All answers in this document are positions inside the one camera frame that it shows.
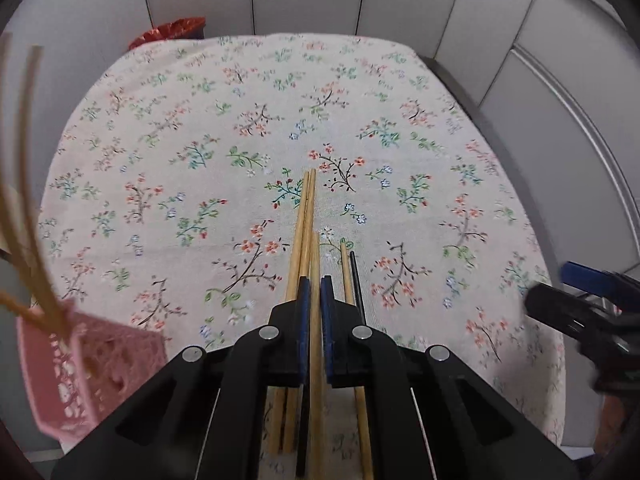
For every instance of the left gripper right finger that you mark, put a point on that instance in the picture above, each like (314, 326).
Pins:
(430, 416)

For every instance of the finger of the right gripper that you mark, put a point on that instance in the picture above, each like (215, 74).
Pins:
(569, 315)
(616, 287)

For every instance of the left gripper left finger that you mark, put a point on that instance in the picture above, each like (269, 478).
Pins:
(200, 419)

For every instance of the wooden chopstick long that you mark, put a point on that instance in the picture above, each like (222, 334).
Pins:
(282, 427)

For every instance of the pink perforated utensil holder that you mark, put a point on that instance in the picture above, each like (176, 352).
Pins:
(73, 385)

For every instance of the person's right hand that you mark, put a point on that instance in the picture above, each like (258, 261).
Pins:
(612, 419)

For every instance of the person's left hand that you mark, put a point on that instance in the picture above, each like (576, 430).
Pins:
(13, 463)

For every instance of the floral tablecloth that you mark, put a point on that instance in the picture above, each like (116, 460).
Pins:
(172, 201)

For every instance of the red trash bin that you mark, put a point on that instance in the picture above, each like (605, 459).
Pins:
(183, 28)

